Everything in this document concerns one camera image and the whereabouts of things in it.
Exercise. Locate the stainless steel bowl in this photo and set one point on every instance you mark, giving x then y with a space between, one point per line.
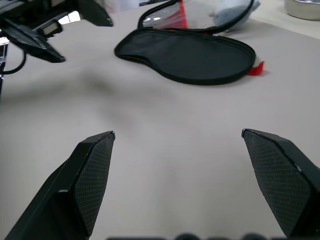
302 10

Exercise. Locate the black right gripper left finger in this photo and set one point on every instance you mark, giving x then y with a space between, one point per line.
75 190

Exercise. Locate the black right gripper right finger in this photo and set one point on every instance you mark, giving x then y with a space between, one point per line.
282 180

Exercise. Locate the grey plush toy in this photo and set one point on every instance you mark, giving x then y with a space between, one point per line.
240 25

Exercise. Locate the clear plastic zipper pouch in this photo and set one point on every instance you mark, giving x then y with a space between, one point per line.
187 57

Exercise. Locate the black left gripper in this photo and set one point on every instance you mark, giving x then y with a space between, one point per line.
27 12

